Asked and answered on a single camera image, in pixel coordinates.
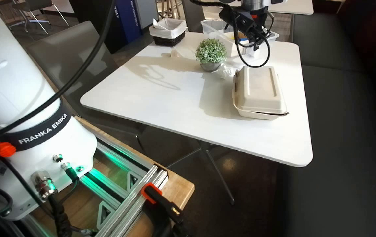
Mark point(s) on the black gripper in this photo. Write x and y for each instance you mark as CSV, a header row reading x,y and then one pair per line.
x,y
254,21

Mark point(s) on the beige clamshell takeout container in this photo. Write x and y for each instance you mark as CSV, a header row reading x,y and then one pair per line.
x,y
258,90

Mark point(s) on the crumpled clear plastic wrap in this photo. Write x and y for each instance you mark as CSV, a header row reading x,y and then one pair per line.
x,y
226,73

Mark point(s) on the small green potted plant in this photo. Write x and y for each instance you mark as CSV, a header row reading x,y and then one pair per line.
x,y
210,52

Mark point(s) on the thin black utensil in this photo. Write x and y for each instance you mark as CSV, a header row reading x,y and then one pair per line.
x,y
280,113

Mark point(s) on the black bin with white liner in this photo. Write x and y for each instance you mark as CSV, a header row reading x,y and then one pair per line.
x,y
168,29

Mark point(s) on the blue banner panel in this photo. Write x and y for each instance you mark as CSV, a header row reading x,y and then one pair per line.
x,y
129,17

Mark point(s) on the black couch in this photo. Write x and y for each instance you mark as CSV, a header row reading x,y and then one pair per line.
x,y
350,132

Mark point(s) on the metal table legs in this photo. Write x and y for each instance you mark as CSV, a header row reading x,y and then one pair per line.
x,y
216,173

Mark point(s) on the black cabinet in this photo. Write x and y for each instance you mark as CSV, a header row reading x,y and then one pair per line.
x,y
93,17

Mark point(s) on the wooden base board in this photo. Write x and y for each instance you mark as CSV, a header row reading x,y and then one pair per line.
x,y
180,189

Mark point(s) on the orange black clamp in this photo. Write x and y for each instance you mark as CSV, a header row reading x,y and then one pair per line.
x,y
153,191

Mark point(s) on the grey chair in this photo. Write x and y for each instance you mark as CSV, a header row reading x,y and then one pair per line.
x,y
71,57

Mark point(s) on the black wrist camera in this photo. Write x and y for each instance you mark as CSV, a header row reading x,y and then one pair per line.
x,y
229,13

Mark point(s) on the aluminium profile rail frame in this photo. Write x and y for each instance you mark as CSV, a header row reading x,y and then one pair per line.
x,y
126,204

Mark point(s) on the metal frame background chair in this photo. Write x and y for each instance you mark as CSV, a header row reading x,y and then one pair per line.
x,y
32,17

